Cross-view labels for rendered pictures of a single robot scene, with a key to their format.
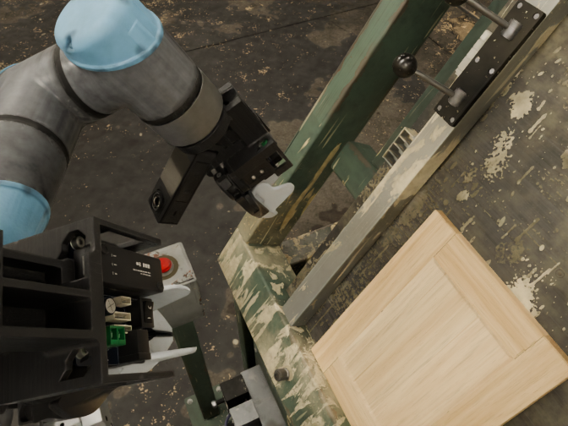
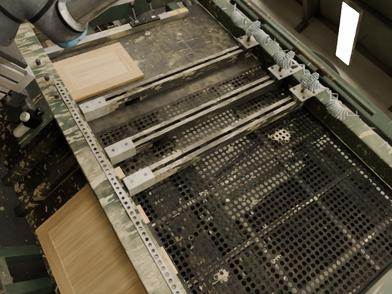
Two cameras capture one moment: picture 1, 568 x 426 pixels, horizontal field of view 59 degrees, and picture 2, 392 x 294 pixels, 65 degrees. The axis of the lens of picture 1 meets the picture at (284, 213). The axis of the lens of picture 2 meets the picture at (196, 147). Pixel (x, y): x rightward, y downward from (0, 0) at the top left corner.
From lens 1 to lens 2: 149 cm
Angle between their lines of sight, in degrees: 54
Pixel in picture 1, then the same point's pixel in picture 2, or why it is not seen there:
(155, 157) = not seen: outside the picture
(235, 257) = (22, 30)
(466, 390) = (113, 76)
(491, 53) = (147, 18)
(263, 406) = not seen: hidden behind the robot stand
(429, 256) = (113, 50)
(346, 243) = (86, 39)
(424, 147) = (122, 28)
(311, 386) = (51, 68)
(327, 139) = not seen: hidden behind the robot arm
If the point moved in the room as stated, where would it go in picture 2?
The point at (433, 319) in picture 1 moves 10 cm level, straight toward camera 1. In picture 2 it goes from (108, 62) to (104, 61)
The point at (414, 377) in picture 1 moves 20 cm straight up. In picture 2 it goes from (96, 73) to (122, 48)
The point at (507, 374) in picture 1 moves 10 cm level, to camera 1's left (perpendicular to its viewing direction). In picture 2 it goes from (127, 74) to (114, 61)
